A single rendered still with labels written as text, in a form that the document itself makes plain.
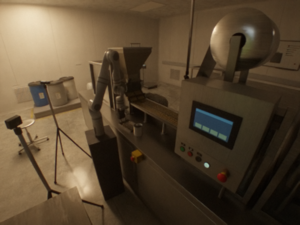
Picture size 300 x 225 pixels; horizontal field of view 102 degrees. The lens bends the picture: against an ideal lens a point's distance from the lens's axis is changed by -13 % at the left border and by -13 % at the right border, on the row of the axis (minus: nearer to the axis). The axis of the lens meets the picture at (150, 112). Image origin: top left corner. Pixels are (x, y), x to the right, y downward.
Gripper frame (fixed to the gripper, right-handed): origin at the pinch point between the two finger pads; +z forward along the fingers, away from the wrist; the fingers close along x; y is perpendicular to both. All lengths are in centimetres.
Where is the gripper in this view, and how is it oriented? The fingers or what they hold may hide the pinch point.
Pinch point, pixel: (123, 124)
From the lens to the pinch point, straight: 143.4
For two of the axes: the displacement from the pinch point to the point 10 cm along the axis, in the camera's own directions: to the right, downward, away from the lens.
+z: 0.0, 9.0, 4.4
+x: -7.0, 3.1, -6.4
